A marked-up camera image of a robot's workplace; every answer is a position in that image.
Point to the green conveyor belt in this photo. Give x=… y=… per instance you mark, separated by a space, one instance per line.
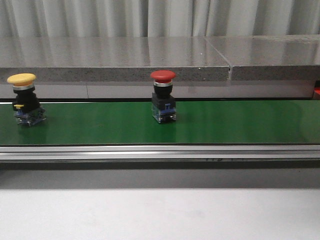
x=197 y=122

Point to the white pleated curtain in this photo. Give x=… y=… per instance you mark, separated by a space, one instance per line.
x=158 y=18

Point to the aluminium conveyor side rail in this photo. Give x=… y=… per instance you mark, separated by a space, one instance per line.
x=132 y=153

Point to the grey stone slab right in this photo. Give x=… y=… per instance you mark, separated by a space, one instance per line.
x=270 y=58

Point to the grey stone countertop slab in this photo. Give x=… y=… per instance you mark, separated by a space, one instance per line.
x=111 y=59

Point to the red object at edge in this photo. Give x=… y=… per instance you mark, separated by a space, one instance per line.
x=316 y=93

